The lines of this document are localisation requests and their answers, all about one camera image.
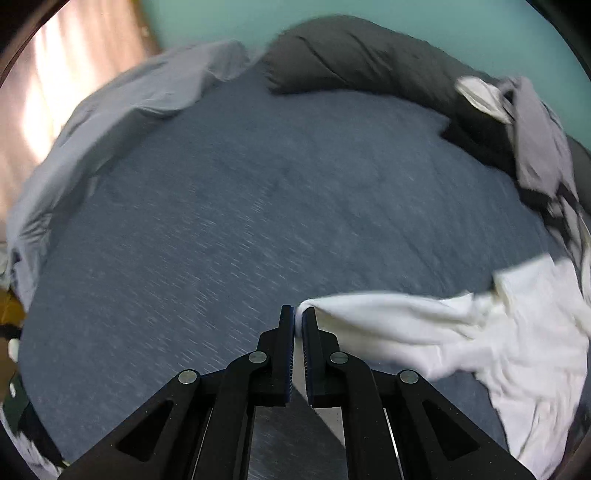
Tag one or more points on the small white cloth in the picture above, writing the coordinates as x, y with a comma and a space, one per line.
482, 94

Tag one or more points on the white long-sleeve shirt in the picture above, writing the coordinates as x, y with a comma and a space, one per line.
415, 332

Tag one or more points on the bed with blue-grey sheet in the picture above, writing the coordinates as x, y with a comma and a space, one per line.
231, 207

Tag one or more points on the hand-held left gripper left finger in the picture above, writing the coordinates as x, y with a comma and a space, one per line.
289, 355

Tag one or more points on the grey jacket with black trim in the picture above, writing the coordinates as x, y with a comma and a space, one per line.
535, 129

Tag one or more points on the pink curtain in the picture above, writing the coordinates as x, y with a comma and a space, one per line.
55, 69

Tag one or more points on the light grey bed sheet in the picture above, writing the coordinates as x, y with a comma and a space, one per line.
115, 120

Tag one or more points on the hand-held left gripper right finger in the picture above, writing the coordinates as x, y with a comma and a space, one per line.
308, 360

